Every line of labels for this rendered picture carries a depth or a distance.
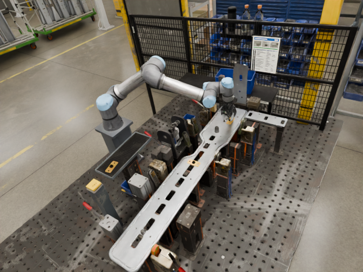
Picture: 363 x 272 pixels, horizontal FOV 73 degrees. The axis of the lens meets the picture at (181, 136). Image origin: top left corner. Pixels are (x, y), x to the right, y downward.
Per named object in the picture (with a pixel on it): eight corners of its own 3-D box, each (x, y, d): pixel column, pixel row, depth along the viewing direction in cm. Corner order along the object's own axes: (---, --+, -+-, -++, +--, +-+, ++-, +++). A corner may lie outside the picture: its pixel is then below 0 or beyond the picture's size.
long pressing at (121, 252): (139, 279, 111) (138, 278, 110) (104, 255, 122) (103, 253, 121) (249, 111, 194) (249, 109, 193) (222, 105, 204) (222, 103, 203)
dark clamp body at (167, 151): (175, 193, 179) (167, 156, 154) (161, 187, 185) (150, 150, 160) (183, 182, 186) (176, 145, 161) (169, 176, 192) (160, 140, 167)
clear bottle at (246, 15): (248, 33, 198) (249, 6, 185) (240, 33, 201) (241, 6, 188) (250, 30, 202) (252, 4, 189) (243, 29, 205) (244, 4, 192)
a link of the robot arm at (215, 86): (201, 88, 155) (219, 88, 152) (203, 79, 163) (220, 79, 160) (202, 99, 160) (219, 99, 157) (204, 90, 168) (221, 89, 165)
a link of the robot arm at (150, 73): (138, 70, 142) (218, 98, 144) (144, 61, 150) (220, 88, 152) (135, 86, 150) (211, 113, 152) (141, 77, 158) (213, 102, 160)
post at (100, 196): (118, 234, 160) (94, 194, 132) (109, 229, 164) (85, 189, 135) (126, 224, 165) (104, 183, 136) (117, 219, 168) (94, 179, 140)
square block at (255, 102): (254, 137, 212) (257, 103, 188) (245, 135, 216) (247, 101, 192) (257, 132, 217) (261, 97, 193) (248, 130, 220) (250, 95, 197)
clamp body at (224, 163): (228, 202, 168) (228, 169, 145) (212, 195, 174) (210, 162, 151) (234, 192, 173) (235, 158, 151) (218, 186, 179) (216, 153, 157)
